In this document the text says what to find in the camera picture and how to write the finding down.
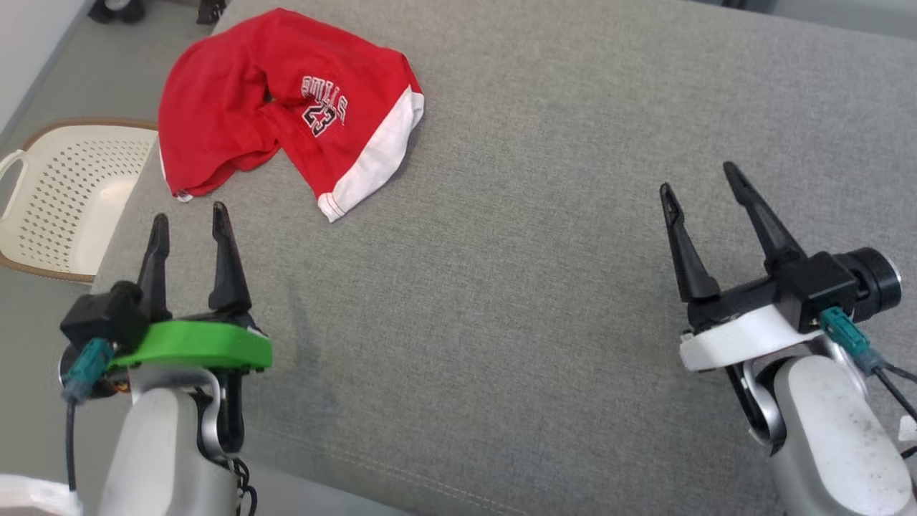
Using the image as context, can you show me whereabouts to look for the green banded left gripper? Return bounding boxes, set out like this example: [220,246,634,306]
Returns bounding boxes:
[107,201,274,373]

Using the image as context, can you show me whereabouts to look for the cream perforated laundry basket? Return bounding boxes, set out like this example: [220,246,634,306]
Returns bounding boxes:
[0,118,160,285]

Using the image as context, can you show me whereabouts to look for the white plastic part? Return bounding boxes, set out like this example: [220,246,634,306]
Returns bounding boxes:
[0,473,84,516]

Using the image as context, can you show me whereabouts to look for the red white basketball shorts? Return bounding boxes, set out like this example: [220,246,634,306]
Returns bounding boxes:
[158,7,426,224]

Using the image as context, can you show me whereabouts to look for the black white braided cable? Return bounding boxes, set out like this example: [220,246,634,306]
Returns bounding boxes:
[228,457,259,516]

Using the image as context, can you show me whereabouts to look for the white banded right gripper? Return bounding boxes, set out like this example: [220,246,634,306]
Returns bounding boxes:
[659,161,825,373]

